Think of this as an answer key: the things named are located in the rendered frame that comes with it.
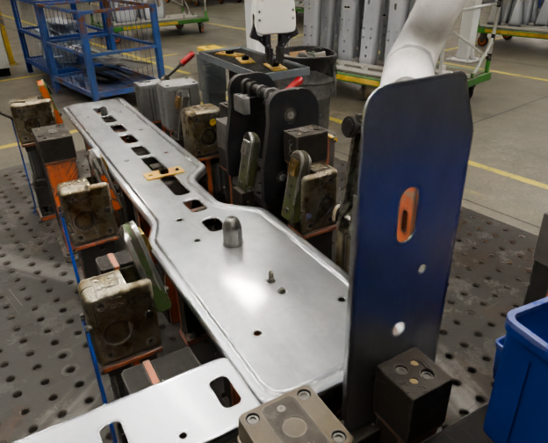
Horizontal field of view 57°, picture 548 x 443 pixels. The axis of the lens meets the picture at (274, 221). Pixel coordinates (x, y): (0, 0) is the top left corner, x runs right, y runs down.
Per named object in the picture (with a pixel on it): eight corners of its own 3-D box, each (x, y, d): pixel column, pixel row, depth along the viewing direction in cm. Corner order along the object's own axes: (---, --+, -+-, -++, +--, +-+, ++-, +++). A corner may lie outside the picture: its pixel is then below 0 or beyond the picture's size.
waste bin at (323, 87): (259, 141, 420) (255, 50, 386) (307, 127, 449) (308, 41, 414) (299, 158, 385) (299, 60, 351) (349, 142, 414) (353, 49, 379)
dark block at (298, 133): (285, 307, 116) (283, 129, 96) (311, 297, 119) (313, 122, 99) (297, 319, 112) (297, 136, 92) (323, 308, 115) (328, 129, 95)
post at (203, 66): (206, 185, 177) (194, 53, 156) (226, 179, 180) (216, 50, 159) (215, 192, 171) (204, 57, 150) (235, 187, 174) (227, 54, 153)
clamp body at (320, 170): (278, 326, 111) (274, 166, 93) (322, 308, 115) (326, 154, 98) (301, 351, 103) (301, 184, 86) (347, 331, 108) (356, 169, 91)
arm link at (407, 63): (425, 135, 134) (437, 42, 121) (424, 167, 119) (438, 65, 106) (378, 133, 137) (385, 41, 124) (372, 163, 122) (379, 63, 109)
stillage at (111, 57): (54, 92, 585) (34, 3, 540) (119, 80, 630) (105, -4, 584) (97, 113, 504) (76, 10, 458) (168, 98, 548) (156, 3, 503)
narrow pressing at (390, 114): (340, 432, 50) (358, 86, 34) (426, 386, 55) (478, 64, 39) (343, 436, 50) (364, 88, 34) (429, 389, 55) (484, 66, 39)
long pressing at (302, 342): (52, 110, 159) (51, 105, 158) (124, 99, 169) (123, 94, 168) (267, 421, 53) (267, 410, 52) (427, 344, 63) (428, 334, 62)
